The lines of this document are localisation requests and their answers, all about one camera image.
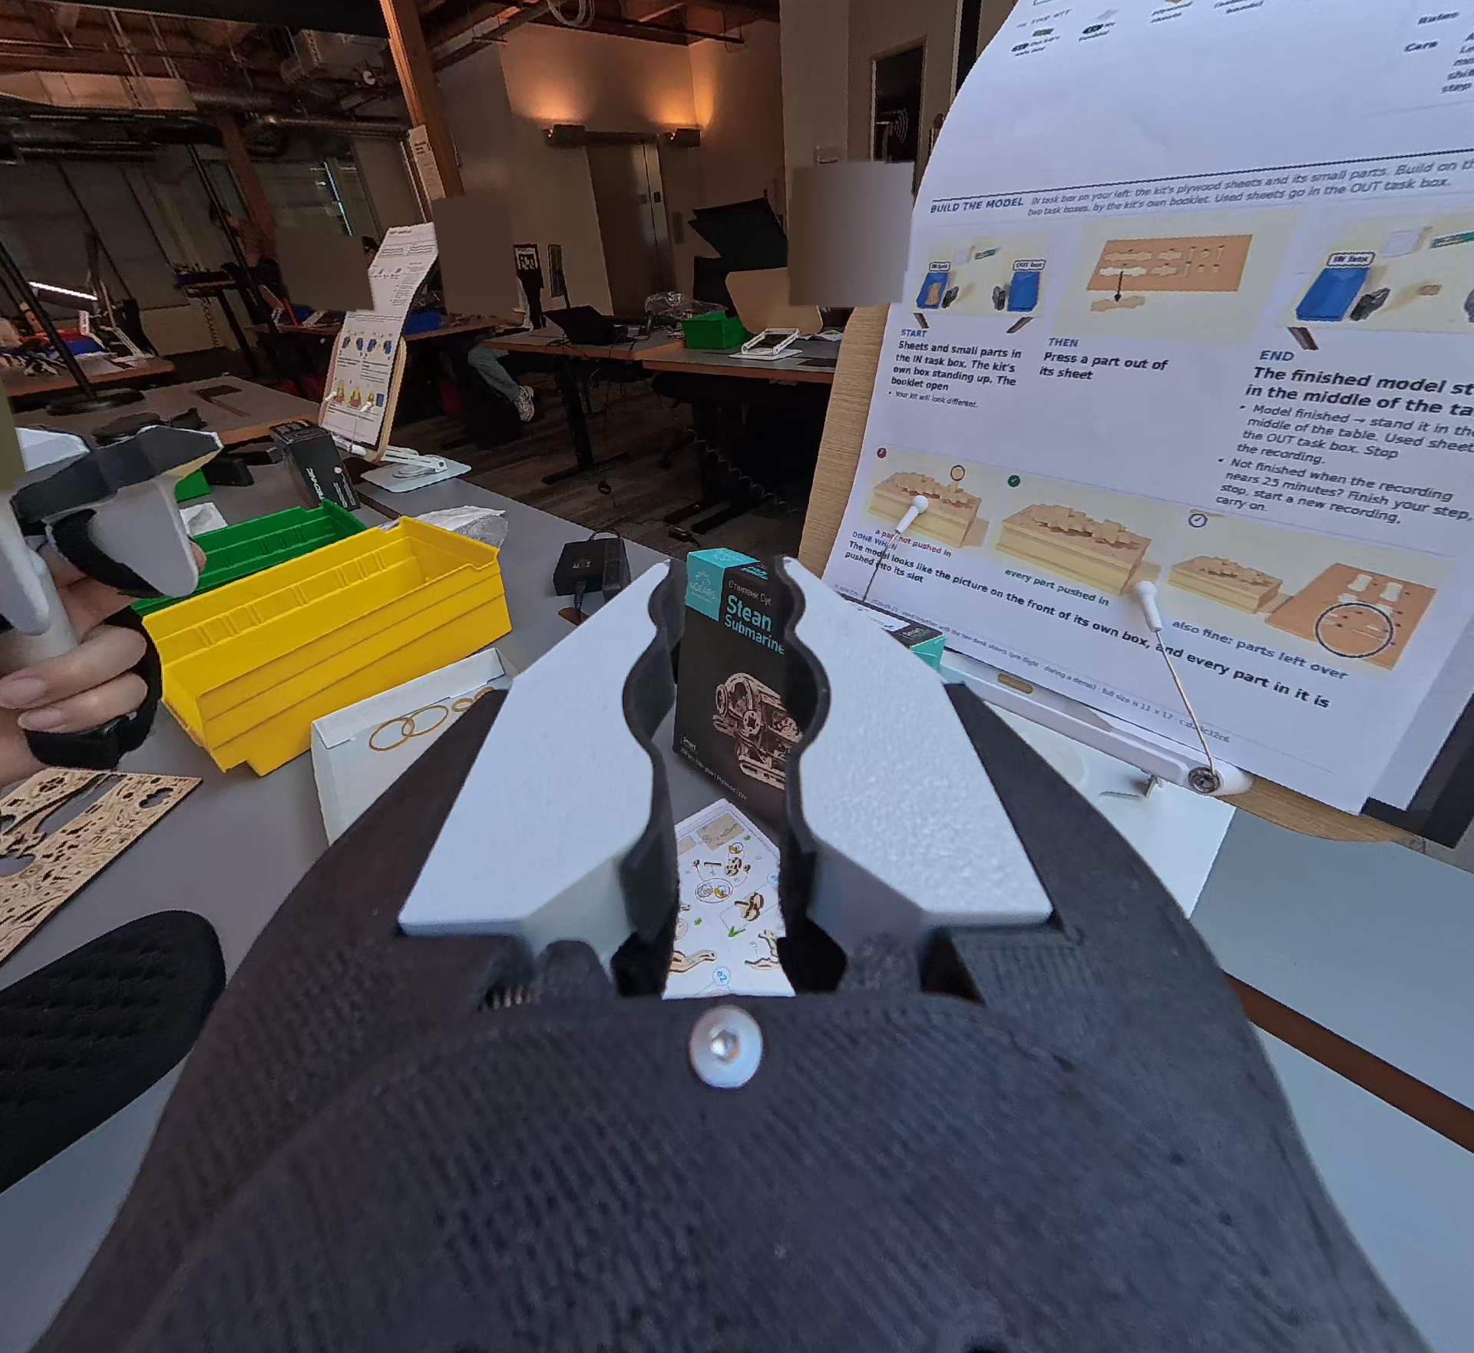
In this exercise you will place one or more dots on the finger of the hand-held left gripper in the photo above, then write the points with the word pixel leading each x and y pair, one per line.
pixel 178 446
pixel 46 454

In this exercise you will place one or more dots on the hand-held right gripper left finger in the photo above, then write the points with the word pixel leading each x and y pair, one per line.
pixel 529 800

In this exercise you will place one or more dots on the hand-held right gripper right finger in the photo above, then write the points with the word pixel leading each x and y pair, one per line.
pixel 921 800

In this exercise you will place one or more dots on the nested yellow plastic bins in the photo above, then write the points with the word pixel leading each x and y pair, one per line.
pixel 334 616

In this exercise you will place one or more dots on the plywood parts sheet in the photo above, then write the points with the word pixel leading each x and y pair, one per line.
pixel 68 858

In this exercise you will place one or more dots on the dark model kit box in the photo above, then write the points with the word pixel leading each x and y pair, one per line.
pixel 737 661

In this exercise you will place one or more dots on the person's left hand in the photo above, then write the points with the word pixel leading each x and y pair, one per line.
pixel 68 684

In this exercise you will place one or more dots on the green plastic bin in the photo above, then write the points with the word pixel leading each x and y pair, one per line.
pixel 265 553
pixel 714 330

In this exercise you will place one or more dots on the small dark box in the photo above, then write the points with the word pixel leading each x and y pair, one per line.
pixel 316 466

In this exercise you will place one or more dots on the group of yellow rubber bands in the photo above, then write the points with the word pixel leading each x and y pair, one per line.
pixel 409 729

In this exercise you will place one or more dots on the white cardboard tray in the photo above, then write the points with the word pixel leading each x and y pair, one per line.
pixel 368 777

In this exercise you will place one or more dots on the white stand base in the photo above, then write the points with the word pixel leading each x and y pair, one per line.
pixel 1105 800

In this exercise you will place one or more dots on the open instruction booklet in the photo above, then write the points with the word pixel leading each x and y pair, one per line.
pixel 725 892

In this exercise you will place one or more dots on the poster stand with sheet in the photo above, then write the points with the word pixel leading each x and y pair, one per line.
pixel 368 339

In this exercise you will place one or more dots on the black power adapter box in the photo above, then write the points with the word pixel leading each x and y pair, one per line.
pixel 593 567

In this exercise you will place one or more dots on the crumpled clear plastic bag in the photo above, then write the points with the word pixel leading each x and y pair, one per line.
pixel 460 526

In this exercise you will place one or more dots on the black laptop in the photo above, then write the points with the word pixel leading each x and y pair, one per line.
pixel 587 325

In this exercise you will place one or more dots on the black chair armrest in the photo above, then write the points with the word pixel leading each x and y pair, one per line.
pixel 91 1031

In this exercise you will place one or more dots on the bare wooden stand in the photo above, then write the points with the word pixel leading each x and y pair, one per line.
pixel 771 311

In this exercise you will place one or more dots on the printed instruction poster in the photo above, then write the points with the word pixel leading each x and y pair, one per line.
pixel 1152 339

